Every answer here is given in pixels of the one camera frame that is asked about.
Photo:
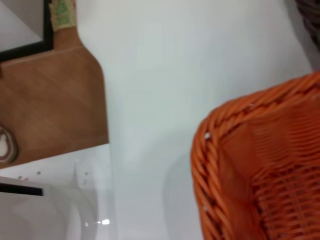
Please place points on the black metal frame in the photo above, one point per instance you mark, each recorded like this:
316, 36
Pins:
47, 25

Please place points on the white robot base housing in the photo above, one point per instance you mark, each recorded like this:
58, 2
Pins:
37, 215

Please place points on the orange wicker basket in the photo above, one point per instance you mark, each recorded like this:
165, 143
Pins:
270, 162

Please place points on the beige tape with green print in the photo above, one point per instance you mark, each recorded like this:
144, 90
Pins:
62, 15

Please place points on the round brown white object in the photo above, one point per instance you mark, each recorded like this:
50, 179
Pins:
8, 147

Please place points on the dark brown wicker basket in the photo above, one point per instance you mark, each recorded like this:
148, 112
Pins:
311, 30

